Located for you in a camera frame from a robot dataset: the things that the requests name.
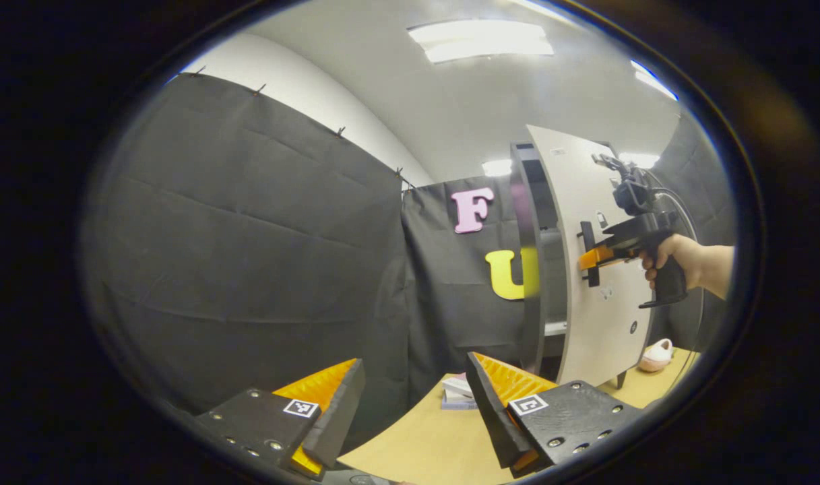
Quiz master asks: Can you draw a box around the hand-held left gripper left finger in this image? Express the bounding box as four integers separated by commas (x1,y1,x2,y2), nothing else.
195,358,367,480

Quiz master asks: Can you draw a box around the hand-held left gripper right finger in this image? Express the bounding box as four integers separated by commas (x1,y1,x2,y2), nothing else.
465,352,643,479

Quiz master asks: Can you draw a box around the black door handle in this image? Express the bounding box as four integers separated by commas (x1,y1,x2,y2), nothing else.
580,221,600,288

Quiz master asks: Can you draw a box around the dark grey cabinet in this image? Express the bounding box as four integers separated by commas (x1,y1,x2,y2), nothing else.
511,141,627,390

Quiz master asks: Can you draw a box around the grey cabinet door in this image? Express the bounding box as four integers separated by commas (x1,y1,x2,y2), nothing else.
526,125,656,386

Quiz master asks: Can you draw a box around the pink plush toy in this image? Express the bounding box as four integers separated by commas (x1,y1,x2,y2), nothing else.
637,338,675,373

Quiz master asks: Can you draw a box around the black backdrop cloth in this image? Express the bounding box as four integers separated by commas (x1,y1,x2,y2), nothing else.
80,73,734,432

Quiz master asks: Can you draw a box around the large ceiling light panel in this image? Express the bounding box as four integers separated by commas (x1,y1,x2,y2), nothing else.
408,20,555,65

